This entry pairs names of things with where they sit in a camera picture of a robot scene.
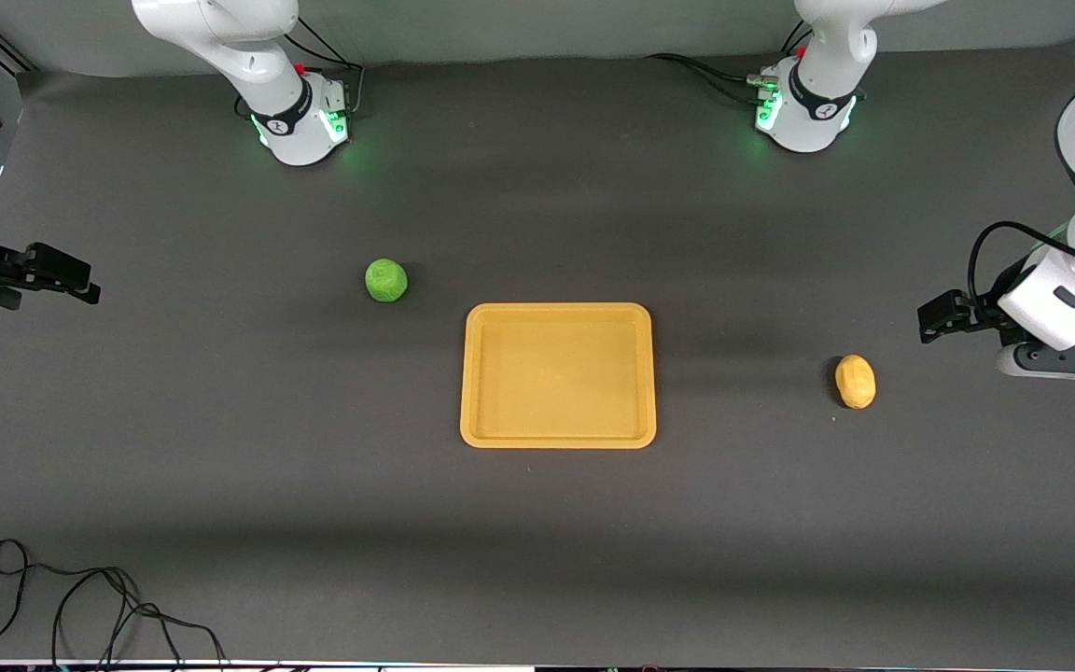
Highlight yellow potato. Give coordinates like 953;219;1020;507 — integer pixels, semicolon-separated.
834;354;877;410

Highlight green apple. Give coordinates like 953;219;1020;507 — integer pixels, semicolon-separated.
365;259;409;303

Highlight yellow plastic tray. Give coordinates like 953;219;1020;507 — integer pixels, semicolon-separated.
460;301;658;451

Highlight dark grey table mat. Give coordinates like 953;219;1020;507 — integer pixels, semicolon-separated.
0;33;1075;669

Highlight aluminium frame rail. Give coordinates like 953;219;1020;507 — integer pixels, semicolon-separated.
0;21;36;76

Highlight thin black loose cable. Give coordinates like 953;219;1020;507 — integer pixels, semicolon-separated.
0;539;230;669

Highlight black right arm base cables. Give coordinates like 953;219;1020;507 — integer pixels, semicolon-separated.
284;17;367;119

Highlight black arm base cables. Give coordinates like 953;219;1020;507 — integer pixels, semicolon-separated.
284;17;367;119
645;19;811;105

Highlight black left arm base cables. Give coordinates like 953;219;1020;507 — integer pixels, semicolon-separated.
645;19;811;105

